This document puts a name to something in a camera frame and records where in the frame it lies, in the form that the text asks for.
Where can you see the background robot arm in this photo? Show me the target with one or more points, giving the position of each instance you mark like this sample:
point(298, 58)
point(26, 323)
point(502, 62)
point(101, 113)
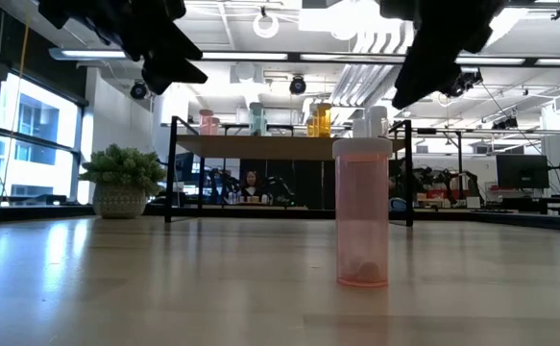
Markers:
point(440, 181)

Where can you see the green plant in white pot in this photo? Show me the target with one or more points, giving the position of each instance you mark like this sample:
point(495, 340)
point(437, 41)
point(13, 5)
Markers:
point(118, 202)

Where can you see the silver air duct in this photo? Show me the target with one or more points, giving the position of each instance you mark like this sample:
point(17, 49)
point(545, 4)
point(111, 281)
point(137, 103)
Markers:
point(515, 29)

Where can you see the pink translucent medicine bottle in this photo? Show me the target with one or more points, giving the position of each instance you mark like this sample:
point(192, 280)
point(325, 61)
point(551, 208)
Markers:
point(217, 127)
point(206, 124)
point(362, 211)

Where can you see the clear medicine bottle white cap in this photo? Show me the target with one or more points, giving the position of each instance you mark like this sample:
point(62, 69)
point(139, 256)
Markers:
point(378, 122)

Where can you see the long ceiling light bar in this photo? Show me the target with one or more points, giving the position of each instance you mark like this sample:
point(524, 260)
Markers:
point(260, 56)

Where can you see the black computer monitor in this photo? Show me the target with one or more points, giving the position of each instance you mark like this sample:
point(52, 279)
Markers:
point(522, 171)

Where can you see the wooden shelf black metal frame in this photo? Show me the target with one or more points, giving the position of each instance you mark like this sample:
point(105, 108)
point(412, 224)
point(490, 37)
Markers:
point(260, 147)

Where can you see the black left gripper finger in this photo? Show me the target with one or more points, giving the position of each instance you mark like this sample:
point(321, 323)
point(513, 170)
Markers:
point(164, 74)
point(178, 45)

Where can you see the round black ceiling speaker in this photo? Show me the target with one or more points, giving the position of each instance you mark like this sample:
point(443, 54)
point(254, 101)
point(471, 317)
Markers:
point(138, 90)
point(298, 85)

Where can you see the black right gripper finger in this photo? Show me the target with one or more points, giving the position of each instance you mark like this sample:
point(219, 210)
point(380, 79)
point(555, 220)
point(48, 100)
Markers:
point(428, 67)

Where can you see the black track spotlight cluster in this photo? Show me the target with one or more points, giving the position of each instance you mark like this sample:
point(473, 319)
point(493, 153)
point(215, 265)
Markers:
point(467, 82)

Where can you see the clear white vial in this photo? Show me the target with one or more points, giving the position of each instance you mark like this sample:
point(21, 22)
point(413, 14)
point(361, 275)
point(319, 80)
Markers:
point(359, 128)

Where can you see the person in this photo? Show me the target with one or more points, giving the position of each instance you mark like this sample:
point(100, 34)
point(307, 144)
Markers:
point(250, 186)

